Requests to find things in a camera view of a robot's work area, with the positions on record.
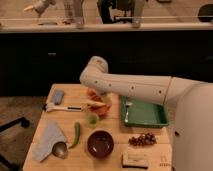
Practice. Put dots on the grey cloth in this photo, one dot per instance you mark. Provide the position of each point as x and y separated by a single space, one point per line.
51 134

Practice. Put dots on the green chili pepper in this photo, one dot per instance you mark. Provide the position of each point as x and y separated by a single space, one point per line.
77 127

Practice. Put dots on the dark red bowl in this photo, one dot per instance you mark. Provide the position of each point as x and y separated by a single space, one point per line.
100 144

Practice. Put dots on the metal spoon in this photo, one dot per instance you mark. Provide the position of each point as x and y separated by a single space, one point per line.
60 150

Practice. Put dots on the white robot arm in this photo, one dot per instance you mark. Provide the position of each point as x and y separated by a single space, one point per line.
192 101

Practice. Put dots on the orange apple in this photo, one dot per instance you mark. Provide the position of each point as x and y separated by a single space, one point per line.
91 92

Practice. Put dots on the black office chair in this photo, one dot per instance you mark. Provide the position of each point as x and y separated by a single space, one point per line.
105 7

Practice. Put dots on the white banana piece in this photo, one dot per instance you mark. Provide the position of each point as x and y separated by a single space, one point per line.
95 103

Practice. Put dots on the orange plate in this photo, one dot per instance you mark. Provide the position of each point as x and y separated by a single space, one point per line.
100 110

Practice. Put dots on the grey blue sponge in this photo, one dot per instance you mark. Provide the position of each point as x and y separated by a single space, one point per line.
57 97

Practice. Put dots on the light green plastic cup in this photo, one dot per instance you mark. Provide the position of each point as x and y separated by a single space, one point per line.
92 120

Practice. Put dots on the green plastic tray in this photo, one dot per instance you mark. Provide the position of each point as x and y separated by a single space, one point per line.
143 114

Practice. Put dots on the bunch of dark grapes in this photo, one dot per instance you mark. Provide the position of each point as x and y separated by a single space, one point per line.
145 139

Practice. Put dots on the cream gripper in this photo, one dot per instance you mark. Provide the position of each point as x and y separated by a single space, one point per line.
105 98

